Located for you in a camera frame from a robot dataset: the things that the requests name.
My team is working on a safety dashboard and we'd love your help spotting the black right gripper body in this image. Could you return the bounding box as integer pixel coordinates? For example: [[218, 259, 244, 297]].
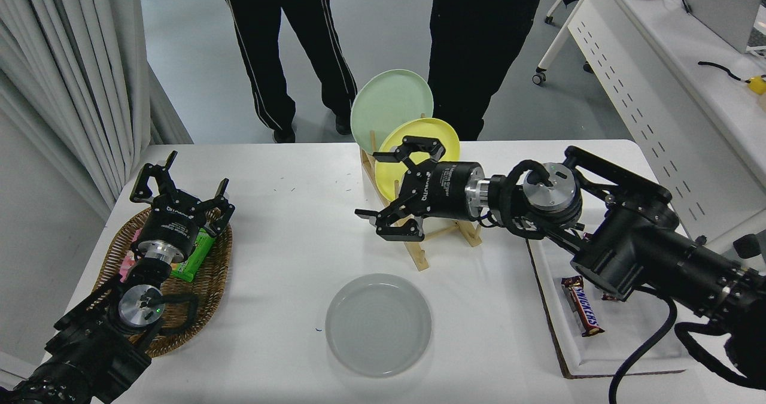
[[410, 160, 487, 220]]

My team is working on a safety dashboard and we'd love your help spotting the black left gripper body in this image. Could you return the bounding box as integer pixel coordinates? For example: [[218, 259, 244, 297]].
[[139, 192, 205, 257]]

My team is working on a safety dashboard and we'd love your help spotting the grey plate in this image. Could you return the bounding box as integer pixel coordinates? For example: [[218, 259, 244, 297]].
[[325, 273, 433, 378]]

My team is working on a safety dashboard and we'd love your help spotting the wooden plate rack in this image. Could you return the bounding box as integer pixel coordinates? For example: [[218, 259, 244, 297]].
[[359, 114, 483, 272]]

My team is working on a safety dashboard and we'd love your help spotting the yellow plate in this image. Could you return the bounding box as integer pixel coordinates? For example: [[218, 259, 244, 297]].
[[374, 118, 461, 202]]

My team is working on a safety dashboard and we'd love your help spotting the pale green plate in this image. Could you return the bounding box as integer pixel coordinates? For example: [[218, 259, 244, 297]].
[[350, 69, 434, 154]]

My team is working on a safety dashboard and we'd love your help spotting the green snack bar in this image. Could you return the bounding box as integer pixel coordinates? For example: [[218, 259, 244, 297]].
[[171, 227, 216, 283]]

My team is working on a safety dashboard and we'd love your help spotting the pink snack packet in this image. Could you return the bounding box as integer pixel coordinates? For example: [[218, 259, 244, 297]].
[[120, 229, 144, 282]]

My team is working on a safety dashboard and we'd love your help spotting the brown wicker basket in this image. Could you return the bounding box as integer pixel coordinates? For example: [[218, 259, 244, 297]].
[[93, 205, 234, 358]]

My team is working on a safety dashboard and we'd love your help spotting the person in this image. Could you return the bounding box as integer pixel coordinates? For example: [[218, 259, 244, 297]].
[[419, 0, 550, 141], [215, 0, 358, 144]]

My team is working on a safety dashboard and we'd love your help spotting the white pleated curtain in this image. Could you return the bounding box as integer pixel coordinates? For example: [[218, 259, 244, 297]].
[[0, 0, 193, 222]]

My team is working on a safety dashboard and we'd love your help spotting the white foam tray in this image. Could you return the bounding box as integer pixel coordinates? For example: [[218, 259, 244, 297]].
[[527, 236, 695, 379]]

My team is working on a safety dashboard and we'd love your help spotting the white perforated desk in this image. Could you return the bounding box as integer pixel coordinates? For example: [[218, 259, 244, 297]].
[[533, 0, 766, 255]]

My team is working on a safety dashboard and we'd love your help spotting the grey laptop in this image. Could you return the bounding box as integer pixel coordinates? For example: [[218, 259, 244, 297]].
[[682, 0, 764, 54]]

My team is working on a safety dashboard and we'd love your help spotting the long black robot cable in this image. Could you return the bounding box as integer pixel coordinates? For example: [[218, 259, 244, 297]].
[[609, 296, 678, 404]]

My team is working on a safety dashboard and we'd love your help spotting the thick black desk cable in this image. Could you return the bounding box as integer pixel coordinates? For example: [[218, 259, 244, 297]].
[[698, 62, 752, 84]]

